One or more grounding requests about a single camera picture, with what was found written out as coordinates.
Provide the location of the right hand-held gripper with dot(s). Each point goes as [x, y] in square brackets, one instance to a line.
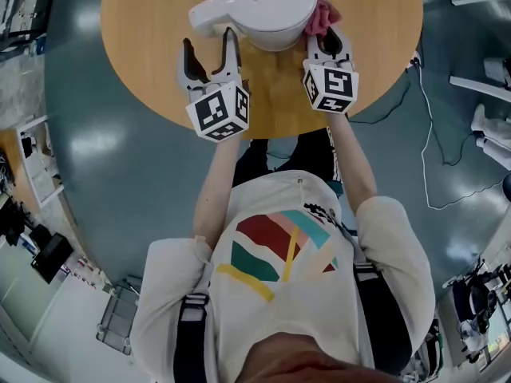
[337, 86]

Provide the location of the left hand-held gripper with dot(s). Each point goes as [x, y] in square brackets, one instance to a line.
[211, 112]

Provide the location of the pink cloth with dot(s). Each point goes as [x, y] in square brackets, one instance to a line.
[321, 18]

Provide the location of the white kettle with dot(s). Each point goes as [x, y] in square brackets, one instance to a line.
[271, 10]

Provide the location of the person's left forearm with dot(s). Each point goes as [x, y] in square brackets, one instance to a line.
[215, 194]

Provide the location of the person's right forearm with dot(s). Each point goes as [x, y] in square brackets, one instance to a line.
[353, 162]

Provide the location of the round wooden table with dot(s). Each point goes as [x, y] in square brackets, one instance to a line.
[279, 94]

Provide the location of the white power strip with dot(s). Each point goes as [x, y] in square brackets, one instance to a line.
[414, 59]

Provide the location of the person's black trousers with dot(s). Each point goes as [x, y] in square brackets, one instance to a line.
[255, 162]

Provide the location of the white desk with dark top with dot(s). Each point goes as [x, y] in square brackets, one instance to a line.
[479, 86]

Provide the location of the white waste bin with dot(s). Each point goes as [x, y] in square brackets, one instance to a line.
[495, 70]

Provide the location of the wooden and white shelf unit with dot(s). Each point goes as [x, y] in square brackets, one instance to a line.
[40, 174]

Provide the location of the black box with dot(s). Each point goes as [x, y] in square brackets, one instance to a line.
[52, 257]

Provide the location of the person's white printed t-shirt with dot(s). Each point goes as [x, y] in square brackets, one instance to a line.
[287, 313]

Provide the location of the grey metal cart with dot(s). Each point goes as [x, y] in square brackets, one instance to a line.
[116, 321]

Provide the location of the person's face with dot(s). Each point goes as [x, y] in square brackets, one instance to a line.
[311, 363]

